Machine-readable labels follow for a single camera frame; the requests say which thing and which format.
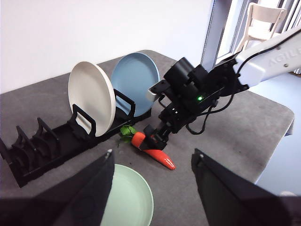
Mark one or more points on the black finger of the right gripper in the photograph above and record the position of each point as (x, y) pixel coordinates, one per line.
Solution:
(145, 142)
(161, 143)

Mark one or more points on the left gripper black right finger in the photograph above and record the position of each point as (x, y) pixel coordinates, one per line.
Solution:
(235, 202)

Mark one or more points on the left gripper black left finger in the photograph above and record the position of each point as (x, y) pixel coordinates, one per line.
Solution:
(58, 202)

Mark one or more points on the orange toy carrot green leaves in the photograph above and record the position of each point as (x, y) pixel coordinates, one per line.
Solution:
(162, 157)

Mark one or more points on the light green round plate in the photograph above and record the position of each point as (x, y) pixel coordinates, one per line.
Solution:
(131, 200)

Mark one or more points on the black plate rack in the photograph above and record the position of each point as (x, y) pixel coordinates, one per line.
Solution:
(28, 164)

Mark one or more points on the blue round plate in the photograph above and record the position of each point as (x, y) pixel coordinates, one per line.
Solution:
(136, 80)

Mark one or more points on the cream round plate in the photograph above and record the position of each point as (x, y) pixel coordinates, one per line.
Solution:
(91, 94)

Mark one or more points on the beige wooden chair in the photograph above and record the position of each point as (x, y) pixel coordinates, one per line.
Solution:
(258, 30)

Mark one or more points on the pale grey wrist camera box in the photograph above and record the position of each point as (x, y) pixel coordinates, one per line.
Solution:
(152, 95)

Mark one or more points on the white window frame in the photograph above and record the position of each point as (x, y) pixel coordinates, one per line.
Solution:
(211, 35)

